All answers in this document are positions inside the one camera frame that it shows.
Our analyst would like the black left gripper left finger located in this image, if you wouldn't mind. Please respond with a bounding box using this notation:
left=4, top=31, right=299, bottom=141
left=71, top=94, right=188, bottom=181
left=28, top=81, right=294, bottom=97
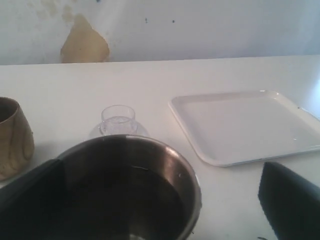
left=0, top=159, right=68, bottom=240

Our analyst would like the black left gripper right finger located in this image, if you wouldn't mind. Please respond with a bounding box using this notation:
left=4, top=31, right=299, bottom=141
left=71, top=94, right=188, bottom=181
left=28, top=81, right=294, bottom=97
left=258, top=162, right=320, bottom=240

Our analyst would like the brown wooden cup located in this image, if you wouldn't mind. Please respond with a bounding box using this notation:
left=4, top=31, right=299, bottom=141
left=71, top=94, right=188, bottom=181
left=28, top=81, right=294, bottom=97
left=0, top=97, right=35, bottom=181

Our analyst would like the stainless steel cup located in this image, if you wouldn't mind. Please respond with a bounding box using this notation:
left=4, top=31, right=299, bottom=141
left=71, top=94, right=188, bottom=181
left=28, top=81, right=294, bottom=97
left=55, top=135, right=202, bottom=240

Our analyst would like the clear dome lid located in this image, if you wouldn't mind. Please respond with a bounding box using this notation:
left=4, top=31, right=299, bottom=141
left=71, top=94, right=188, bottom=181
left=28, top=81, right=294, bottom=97
left=89, top=104, right=150, bottom=139

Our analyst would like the white rectangular tray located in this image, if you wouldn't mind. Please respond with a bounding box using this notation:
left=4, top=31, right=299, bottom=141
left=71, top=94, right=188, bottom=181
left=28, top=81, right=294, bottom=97
left=169, top=90, right=320, bottom=167

